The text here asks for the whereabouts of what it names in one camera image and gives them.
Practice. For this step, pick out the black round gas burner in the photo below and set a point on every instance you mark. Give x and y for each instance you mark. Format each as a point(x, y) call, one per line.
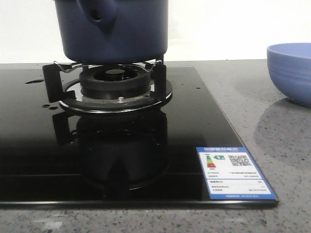
point(111, 82)

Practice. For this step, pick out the dark blue cooking pot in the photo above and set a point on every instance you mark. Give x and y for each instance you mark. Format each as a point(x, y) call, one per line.
point(113, 31)

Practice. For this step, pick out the blue white energy label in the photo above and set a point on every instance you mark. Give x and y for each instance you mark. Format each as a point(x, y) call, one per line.
point(232, 174)

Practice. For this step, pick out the black metal pot support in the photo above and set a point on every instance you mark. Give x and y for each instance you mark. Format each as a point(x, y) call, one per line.
point(63, 86)

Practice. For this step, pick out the light blue plastic bowl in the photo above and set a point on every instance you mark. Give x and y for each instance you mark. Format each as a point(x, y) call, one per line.
point(289, 67)

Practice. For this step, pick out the black glass gas stove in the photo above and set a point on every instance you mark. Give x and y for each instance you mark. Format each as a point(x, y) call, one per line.
point(50, 158)

